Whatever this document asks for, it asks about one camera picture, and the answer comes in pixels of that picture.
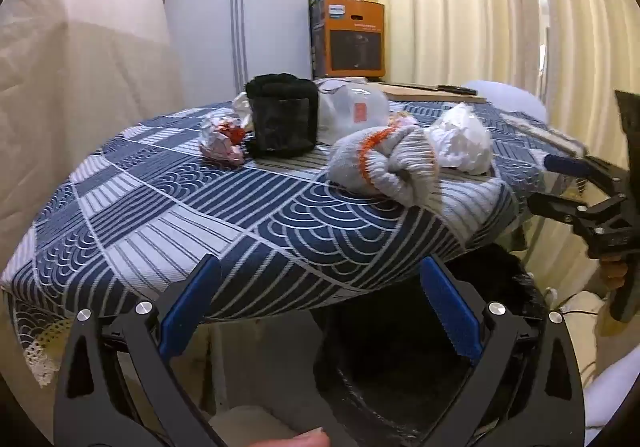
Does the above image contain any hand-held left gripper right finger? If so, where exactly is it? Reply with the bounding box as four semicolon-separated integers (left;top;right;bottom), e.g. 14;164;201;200
419;256;586;447

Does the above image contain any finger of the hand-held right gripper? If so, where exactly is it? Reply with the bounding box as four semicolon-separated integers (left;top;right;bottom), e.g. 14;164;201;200
527;192;632;249
544;153;628;200

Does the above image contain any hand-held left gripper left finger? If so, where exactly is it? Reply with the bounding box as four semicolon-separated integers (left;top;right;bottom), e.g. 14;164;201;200
52;254;231;447

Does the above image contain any black trash bin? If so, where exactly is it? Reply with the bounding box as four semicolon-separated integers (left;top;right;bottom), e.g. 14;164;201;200
312;252;551;447

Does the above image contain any white tissue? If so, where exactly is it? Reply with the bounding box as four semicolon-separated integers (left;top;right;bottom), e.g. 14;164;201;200
427;103;493;175

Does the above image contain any clear plastic bottle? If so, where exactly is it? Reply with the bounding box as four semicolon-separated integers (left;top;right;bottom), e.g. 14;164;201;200
315;79;391;145

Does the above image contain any person's right hand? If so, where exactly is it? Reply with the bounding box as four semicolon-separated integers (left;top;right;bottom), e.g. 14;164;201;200
600;259;629;299

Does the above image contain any person's left hand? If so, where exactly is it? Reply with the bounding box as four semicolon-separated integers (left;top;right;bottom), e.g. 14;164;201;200
249;429;332;447

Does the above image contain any white chair back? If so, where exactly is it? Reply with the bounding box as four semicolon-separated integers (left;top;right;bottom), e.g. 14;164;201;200
460;79;548;122

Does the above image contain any blue patterned tablecloth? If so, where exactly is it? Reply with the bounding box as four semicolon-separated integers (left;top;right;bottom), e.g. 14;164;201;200
0;94;551;388

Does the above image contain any red white crumpled wrapper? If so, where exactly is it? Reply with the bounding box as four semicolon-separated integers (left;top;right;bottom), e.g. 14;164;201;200
200;109;248;165

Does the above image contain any wooden cutting board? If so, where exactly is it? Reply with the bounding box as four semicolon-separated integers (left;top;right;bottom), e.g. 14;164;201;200
377;82;488;104

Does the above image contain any grey glove with orange trim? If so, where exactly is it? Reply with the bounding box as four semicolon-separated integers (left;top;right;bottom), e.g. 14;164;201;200
327;123;441;206

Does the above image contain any white cloth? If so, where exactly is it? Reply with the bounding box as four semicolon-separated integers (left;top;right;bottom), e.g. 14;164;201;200
584;356;640;433

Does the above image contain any black square container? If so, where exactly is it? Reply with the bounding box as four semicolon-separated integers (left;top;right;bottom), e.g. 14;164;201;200
244;73;320;159

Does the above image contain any cream curtain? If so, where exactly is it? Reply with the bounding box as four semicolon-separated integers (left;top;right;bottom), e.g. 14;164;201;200
355;0;640;278

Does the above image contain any beige drop cloth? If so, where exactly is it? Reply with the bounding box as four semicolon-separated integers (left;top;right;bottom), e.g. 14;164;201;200
0;0;186;278

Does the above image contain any orange cardboard box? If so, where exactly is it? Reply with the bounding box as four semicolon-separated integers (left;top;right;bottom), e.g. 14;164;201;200
310;0;387;79

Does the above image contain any white wardrobe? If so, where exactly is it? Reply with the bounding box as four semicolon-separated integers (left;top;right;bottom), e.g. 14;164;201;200
165;0;358;110

